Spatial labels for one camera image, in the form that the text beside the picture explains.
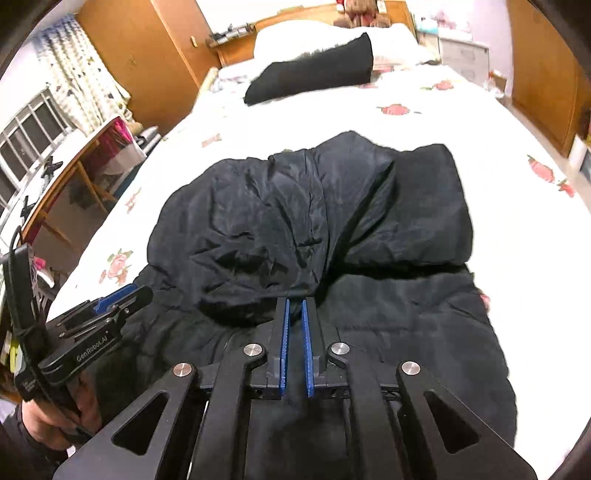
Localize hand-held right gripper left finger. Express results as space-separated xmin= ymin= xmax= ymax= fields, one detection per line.
xmin=53 ymin=296 xmax=291 ymax=480

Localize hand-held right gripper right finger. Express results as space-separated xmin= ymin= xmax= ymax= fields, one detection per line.
xmin=301 ymin=298 xmax=539 ymax=480

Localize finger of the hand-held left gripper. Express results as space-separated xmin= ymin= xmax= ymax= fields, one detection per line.
xmin=90 ymin=285 xmax=154 ymax=329
xmin=93 ymin=284 xmax=140 ymax=311

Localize black hooded puffer jacket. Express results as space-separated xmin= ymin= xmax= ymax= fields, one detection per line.
xmin=102 ymin=130 xmax=518 ymax=480

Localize person's left forearm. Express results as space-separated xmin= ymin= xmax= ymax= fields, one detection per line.
xmin=0 ymin=402 xmax=75 ymax=480

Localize person's left hand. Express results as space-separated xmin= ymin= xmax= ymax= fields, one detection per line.
xmin=21 ymin=369 xmax=106 ymax=445

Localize wooden desk with glass top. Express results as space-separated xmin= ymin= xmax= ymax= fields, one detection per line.
xmin=20 ymin=115 xmax=149 ymax=274

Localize window with metal bars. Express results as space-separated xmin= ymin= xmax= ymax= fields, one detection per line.
xmin=0 ymin=87 xmax=78 ymax=210

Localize patterned cream curtain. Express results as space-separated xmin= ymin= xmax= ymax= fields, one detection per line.
xmin=33 ymin=13 xmax=133 ymax=136

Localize wooden wardrobe beside curtain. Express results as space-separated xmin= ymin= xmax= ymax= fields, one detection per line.
xmin=75 ymin=0 xmax=223 ymax=136

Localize bed with floral sheet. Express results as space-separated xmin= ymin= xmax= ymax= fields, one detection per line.
xmin=46 ymin=0 xmax=585 ymax=480

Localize black folded garment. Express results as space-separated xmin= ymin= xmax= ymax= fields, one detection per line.
xmin=243 ymin=32 xmax=374 ymax=106

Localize wooden bedside shelf with clutter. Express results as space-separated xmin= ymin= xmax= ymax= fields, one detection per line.
xmin=205 ymin=25 xmax=257 ymax=48

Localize large white pillow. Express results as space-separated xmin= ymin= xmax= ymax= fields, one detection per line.
xmin=254 ymin=22 xmax=437 ymax=70

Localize grey drawer nightstand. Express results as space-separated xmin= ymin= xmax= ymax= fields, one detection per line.
xmin=438 ymin=36 xmax=491 ymax=85

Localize brown teddy bear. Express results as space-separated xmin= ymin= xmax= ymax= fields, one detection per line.
xmin=332 ymin=0 xmax=394 ymax=29

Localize wooden wardrobe beside boxes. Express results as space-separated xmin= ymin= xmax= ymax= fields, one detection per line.
xmin=505 ymin=0 xmax=591 ymax=158

